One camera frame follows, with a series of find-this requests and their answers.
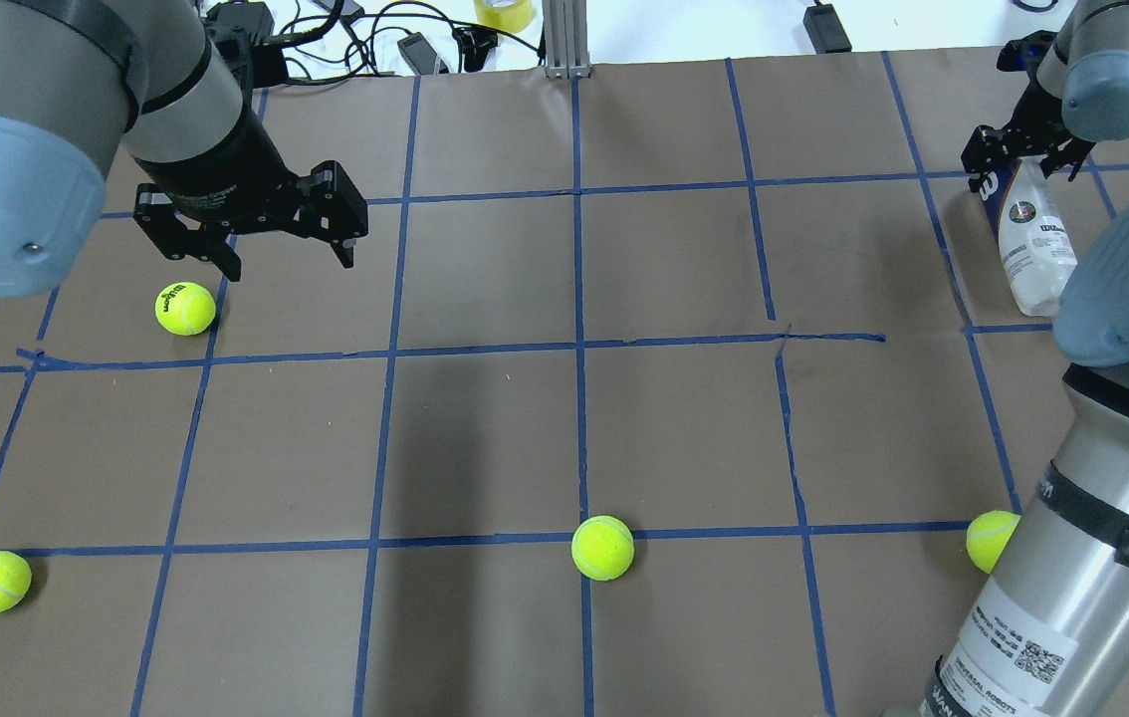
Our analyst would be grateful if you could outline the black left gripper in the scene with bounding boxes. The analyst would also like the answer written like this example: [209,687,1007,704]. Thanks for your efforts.
[133,100,369,282]

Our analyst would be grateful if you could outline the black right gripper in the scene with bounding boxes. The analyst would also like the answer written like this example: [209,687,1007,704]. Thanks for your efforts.
[962,84,1094,195]

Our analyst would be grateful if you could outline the clear tennis ball can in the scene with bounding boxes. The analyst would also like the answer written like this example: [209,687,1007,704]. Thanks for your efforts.
[978,157,1078,318]

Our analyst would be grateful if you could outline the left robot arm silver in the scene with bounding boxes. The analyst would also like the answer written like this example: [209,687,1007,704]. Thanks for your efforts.
[0,1,369,298]

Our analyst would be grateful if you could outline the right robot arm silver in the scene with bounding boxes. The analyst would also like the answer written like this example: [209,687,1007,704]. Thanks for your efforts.
[889,1,1129,716]

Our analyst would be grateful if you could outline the tennis ball near centre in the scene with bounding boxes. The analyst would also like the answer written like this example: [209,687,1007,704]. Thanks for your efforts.
[154,282,218,336]

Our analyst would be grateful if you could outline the tennis ball farthest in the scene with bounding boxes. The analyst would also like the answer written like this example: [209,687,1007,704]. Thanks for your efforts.
[965,510,1022,575]

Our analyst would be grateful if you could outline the tennis ball middle far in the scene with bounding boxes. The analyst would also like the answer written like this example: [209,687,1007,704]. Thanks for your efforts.
[570,516,634,582]

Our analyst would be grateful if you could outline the black power brick far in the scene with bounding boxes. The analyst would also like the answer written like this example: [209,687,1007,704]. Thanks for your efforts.
[802,1,854,55]

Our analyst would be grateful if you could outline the yellow tape roll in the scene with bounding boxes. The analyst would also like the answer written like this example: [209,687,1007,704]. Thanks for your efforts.
[472,0,536,35]

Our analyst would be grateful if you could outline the brown paper table cover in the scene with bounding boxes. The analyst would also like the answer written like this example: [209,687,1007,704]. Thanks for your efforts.
[0,47,1071,716]

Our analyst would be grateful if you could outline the aluminium frame post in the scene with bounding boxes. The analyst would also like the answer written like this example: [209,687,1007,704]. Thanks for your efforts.
[541,0,593,79]

